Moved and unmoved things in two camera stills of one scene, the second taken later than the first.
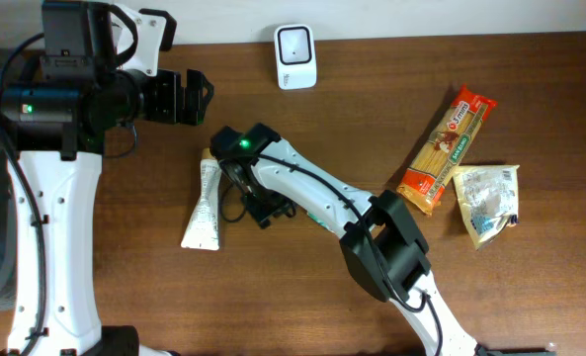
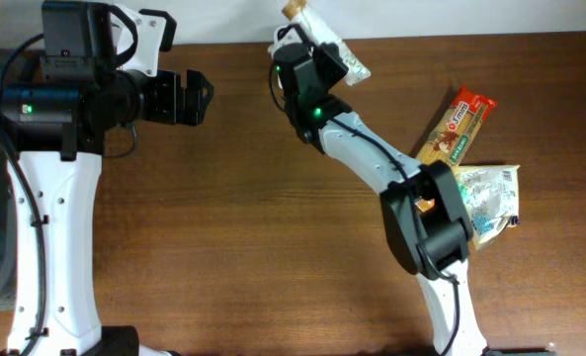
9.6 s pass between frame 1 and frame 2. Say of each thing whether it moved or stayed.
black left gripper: stayed
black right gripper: moved
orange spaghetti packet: stayed
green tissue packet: moved
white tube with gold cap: moved
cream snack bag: stayed
